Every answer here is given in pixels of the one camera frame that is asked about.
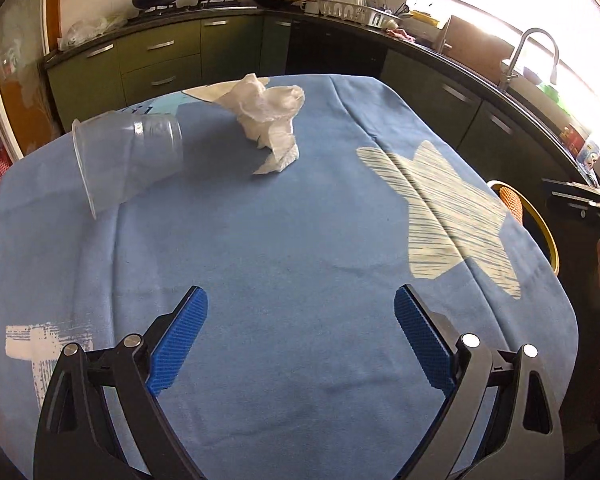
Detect orange foam net sleeve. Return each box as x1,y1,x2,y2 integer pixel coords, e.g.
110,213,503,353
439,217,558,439
498,185,524,224

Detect yellow-rimmed trash bin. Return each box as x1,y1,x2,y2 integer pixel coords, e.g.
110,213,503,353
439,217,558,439
486,180,560,275

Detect green kitchen cabinets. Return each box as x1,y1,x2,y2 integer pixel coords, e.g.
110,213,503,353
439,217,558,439
45,11,292,131

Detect chrome sink faucet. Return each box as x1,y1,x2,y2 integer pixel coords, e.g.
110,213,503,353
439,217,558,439
498,27,560,92

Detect blue patterned tablecloth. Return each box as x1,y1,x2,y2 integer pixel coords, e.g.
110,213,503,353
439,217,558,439
0,75,578,479

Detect clear plastic cup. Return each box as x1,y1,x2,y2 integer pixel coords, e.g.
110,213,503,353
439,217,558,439
71,110,184,217

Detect white dish rack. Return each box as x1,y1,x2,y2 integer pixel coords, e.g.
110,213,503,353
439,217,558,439
311,0,401,29

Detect crumpled white tissue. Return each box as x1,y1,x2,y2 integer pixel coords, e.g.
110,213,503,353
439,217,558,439
215,74,306,176

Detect clear plastic bag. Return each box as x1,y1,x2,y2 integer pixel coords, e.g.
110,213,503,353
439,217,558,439
58,14,128,51

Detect gas stove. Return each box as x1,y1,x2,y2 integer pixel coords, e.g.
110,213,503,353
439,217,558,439
128,0,257,24

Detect glass sliding door frame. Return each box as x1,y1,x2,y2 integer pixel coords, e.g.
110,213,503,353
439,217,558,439
0,0,61,162

